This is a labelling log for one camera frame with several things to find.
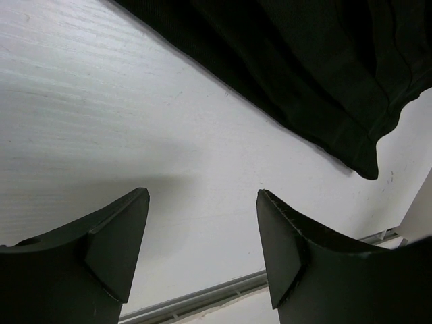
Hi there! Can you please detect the front aluminium rail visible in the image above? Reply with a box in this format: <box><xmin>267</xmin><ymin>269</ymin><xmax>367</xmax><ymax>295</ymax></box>
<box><xmin>117</xmin><ymin>227</ymin><xmax>409</xmax><ymax>324</ymax></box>

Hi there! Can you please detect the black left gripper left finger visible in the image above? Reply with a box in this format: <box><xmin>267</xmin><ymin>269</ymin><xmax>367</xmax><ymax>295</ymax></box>
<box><xmin>1</xmin><ymin>188</ymin><xmax>149</xmax><ymax>323</ymax></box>

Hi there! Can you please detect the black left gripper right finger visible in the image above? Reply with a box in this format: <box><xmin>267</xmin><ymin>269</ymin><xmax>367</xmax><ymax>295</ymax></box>
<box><xmin>256</xmin><ymin>189</ymin><xmax>431</xmax><ymax>323</ymax></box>

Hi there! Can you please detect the black pleated skirt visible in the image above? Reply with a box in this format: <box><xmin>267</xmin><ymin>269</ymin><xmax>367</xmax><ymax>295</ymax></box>
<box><xmin>120</xmin><ymin>1</ymin><xmax>431</xmax><ymax>180</ymax></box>

